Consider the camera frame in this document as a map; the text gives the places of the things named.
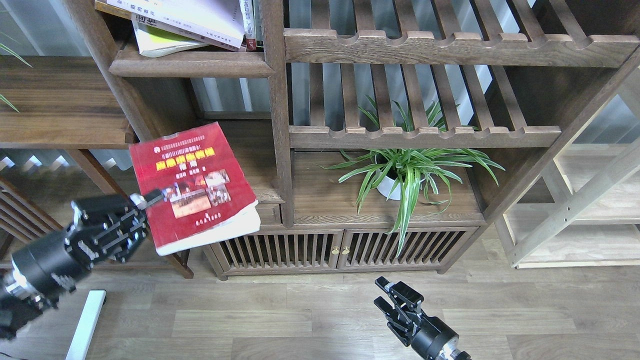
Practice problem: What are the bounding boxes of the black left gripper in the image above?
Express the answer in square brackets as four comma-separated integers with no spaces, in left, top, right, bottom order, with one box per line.
[11,189,165,301]

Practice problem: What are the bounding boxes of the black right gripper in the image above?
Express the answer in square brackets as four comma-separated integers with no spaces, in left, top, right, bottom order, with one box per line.
[374,276,460,360]

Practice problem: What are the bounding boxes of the red paperback book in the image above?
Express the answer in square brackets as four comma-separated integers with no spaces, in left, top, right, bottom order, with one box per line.
[129,121,261,256]

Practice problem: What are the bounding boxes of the yellow green paperback book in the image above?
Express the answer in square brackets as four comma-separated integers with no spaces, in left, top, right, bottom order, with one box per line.
[131,13,210,58]

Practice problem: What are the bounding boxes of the maroon book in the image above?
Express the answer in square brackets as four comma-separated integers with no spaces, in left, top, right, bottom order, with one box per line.
[94,0,251,52]

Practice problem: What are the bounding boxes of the white purple paperback book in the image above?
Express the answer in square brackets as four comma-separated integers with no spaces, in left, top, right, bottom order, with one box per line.
[107,0,246,48]

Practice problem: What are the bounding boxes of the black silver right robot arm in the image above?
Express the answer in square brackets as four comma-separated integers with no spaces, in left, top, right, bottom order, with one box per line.
[374,276,471,360]

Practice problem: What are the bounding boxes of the light wooden shelf rack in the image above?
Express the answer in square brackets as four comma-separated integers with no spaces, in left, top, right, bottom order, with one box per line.
[492,67,640,269]

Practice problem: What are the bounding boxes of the dark wooden side table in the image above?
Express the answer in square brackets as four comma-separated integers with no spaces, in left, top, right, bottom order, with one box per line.
[0,56,195,280]

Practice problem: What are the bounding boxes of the green spider plant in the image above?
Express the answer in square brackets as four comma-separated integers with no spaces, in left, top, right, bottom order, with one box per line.
[320,94,506,257]

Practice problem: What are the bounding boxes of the white plant pot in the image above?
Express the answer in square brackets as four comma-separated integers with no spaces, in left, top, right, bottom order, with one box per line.
[376,157,425,202]

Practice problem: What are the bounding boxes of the white metal stand leg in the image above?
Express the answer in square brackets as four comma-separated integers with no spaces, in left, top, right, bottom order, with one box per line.
[65,289,107,360]

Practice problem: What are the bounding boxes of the dark wooden bookshelf cabinet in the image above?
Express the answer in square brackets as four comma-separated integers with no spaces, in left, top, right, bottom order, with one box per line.
[62,0,639,280]

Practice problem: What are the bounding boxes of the green leaves at left edge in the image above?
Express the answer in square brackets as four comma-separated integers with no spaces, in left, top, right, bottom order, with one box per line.
[0,31,34,114]

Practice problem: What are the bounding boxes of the white red upright book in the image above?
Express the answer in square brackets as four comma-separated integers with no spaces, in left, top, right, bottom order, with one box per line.
[239,0,258,51]

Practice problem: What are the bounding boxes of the dark green upright book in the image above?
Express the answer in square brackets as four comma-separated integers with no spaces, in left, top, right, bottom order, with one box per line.
[253,0,265,50]

